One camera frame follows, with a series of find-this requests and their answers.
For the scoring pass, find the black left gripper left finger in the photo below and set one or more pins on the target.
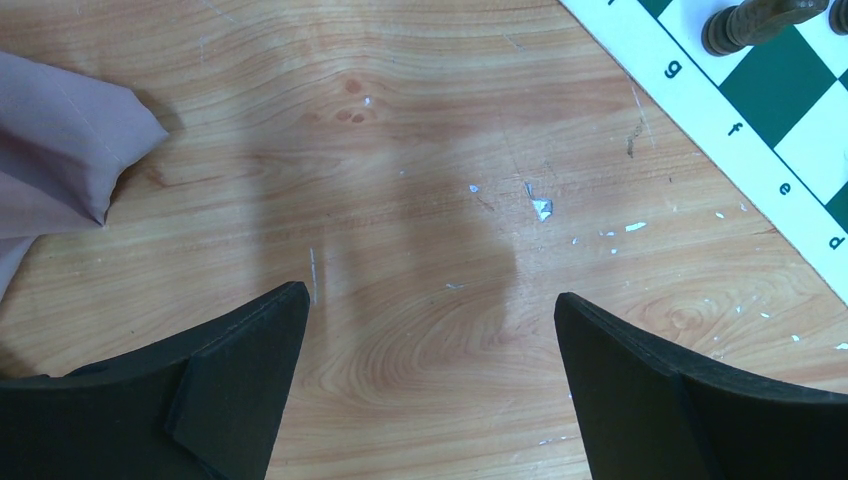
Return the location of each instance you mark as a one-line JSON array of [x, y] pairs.
[[206, 403]]

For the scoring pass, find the pink cloth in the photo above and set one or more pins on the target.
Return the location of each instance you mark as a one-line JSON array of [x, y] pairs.
[[65, 140]]

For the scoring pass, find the dark knight piece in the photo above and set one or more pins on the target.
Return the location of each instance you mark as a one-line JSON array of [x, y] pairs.
[[755, 22]]

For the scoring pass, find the dark pawn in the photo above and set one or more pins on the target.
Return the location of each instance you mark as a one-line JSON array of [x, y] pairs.
[[838, 19]]

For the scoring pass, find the green white chess mat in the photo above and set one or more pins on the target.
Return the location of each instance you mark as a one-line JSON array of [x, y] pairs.
[[772, 117]]

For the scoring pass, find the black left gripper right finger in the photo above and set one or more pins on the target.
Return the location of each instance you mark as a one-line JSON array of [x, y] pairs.
[[648, 408]]

